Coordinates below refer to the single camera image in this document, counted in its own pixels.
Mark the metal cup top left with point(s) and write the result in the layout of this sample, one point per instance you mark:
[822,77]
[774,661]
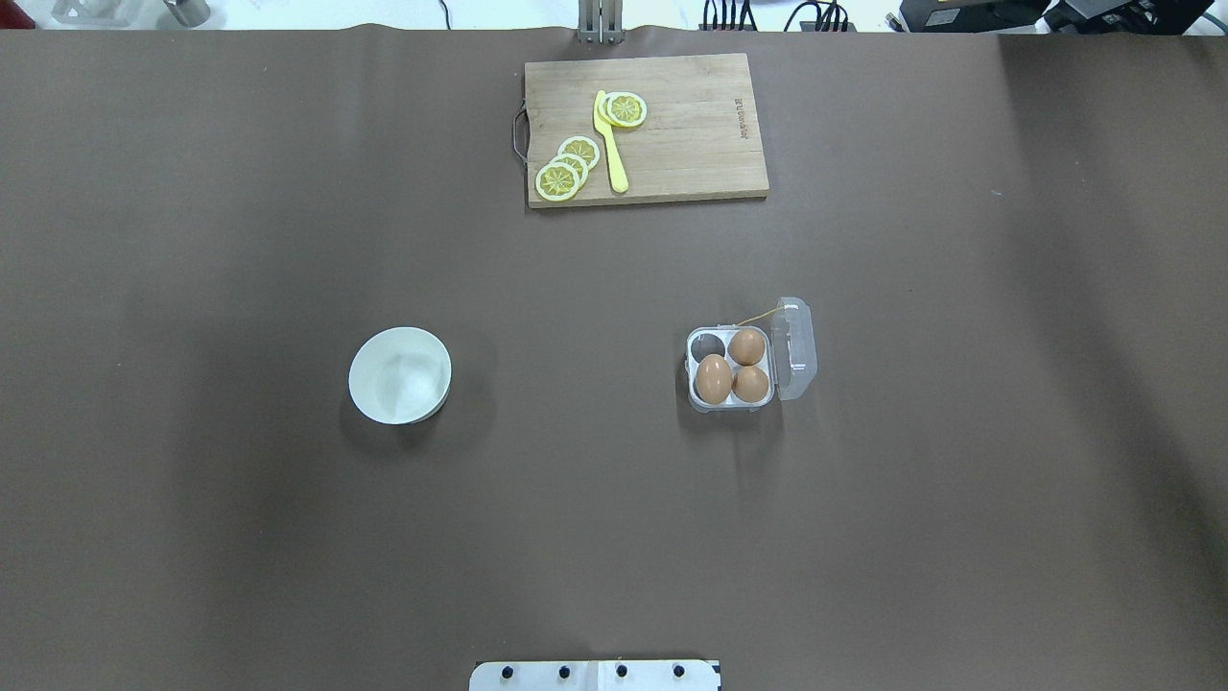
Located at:
[189,13]

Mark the white bowl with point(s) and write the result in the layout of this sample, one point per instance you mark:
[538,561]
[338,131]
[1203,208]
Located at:
[400,376]

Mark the lemon slice top right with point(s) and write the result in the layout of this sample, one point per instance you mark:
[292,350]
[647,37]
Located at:
[625,109]

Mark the yellow plastic knife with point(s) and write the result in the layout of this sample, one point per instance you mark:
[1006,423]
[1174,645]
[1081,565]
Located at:
[617,176]

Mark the black equipment top right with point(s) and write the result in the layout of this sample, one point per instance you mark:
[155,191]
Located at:
[1088,18]

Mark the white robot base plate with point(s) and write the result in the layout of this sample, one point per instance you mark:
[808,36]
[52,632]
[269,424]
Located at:
[597,674]

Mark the clear plastic egg box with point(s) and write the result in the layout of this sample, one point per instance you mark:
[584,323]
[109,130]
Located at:
[791,359]

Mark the brown egg from bowl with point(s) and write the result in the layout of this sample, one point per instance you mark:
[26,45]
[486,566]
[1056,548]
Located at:
[713,381]

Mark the lemon slice back left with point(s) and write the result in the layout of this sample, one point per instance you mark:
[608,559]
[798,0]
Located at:
[583,147]

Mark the brown egg back right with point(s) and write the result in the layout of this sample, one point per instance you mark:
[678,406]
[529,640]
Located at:
[748,346]

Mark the brown table mat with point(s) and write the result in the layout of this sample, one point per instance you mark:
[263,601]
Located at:
[1009,471]

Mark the metal camera stand post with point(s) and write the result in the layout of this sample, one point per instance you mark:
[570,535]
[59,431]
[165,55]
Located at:
[601,22]

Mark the wooden cutting board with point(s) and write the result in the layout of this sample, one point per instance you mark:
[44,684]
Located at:
[700,142]

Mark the yellow rubber band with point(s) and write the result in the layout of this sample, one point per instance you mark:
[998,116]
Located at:
[765,314]

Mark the brown egg front right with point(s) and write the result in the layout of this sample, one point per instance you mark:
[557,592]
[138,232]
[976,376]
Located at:
[751,384]

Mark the lemon slice middle left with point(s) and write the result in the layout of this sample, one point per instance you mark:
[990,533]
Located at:
[576,164]

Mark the lemon slice under knife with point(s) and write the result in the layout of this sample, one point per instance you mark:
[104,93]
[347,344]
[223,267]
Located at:
[603,113]

